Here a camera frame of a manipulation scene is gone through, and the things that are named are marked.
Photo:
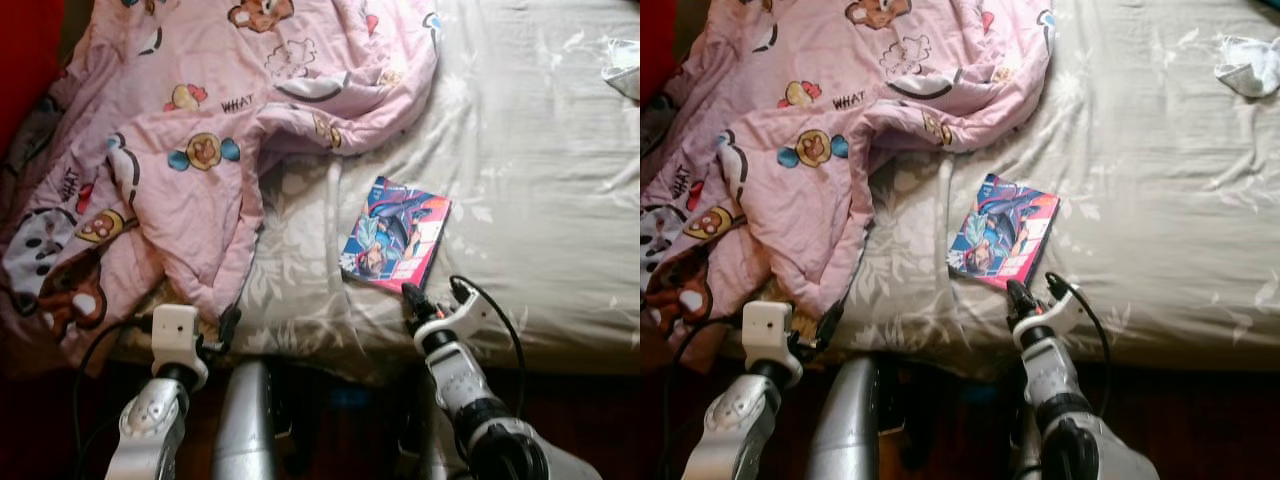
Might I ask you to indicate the red fabric sofa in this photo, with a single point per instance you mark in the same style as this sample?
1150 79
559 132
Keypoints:
25 60
655 40

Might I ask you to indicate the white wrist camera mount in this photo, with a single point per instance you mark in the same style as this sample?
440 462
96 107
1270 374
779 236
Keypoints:
768 330
460 320
1062 310
175 335

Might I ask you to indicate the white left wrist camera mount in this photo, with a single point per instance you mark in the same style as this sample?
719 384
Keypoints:
768 330
175 335

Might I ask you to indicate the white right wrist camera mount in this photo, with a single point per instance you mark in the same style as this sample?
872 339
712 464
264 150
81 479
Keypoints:
1062 310
460 320

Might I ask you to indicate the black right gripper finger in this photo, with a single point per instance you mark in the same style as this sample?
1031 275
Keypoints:
1014 291
412 294

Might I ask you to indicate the silver right robot leg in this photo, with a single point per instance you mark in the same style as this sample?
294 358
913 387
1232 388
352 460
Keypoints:
1030 460
432 455

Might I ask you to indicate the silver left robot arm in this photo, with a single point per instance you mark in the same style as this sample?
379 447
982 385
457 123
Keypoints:
740 420
150 420

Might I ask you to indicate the silver left robot leg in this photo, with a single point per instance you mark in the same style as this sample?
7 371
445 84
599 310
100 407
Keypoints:
245 430
845 430

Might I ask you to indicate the beige floral bed sheet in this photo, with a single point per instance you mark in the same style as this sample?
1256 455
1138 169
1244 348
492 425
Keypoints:
540 200
1150 200

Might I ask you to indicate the crumpled white sock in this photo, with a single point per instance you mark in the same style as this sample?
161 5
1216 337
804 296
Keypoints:
1248 68
625 70

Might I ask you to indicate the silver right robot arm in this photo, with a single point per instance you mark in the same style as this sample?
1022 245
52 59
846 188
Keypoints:
470 390
1055 380

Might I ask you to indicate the colourful comic book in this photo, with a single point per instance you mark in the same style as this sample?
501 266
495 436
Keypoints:
1005 232
395 235

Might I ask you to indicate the silver robot leg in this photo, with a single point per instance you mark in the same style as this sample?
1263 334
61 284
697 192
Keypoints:
845 430
245 430
432 455
1030 460

